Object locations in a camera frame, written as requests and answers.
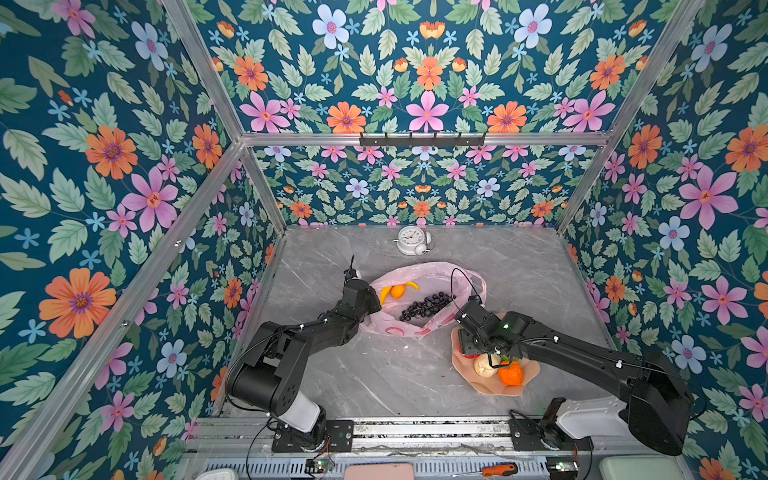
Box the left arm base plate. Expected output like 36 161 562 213
271 420 355 453

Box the white object front left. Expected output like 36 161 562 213
195 468 240 480

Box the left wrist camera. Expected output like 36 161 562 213
344 268 360 282

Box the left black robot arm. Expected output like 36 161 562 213
225 278 381 434

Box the white alarm clock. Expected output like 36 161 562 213
395 226 432 256

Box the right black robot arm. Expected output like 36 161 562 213
456 296 694 456

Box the fake red apple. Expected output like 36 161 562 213
452 335 465 358

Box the pink plastic bag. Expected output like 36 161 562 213
361 262 487 338

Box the small circuit board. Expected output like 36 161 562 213
304 459 335 476
546 458 579 480

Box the pink flower-shaped bowl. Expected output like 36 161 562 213
451 327 540 397

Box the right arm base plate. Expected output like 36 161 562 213
508 409 594 453

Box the fake black grapes bunch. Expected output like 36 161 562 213
398 292 455 323

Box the pink box front edge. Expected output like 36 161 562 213
343 463 415 480

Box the small circuit board right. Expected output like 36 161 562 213
546 458 579 480

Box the small circuit board left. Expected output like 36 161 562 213
304 459 335 476

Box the orange handled screwdriver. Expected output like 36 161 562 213
451 462 519 478

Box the pale green box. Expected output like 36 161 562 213
599 456 685 480

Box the black hook rail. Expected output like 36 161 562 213
358 132 486 149

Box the fake persimmon orange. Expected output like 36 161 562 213
497 361 525 386

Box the fake yellow banana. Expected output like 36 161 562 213
379 281 420 304

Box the fake beige pear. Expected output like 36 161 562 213
473 354 499 378

